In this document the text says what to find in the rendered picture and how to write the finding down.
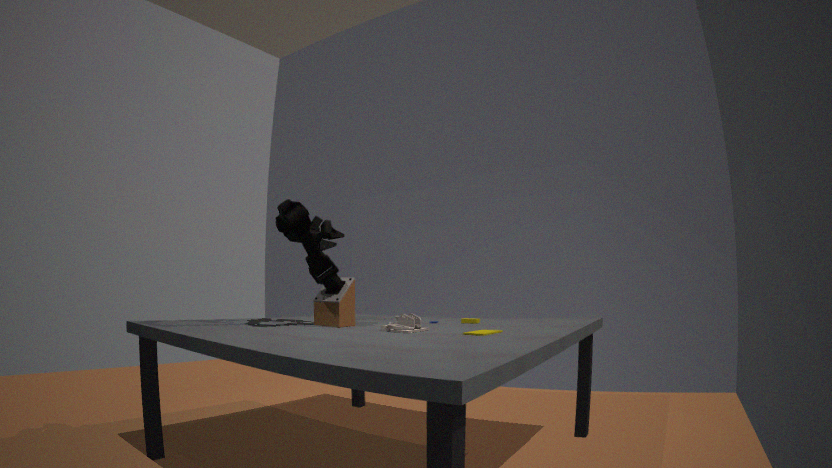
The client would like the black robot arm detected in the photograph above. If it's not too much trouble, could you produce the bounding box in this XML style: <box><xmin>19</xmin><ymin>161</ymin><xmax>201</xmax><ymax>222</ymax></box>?
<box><xmin>275</xmin><ymin>199</ymin><xmax>345</xmax><ymax>294</ymax></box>

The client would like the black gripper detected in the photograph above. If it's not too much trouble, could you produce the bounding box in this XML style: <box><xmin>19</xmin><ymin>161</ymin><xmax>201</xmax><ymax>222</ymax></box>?
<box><xmin>309</xmin><ymin>220</ymin><xmax>345</xmax><ymax>251</ymax></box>

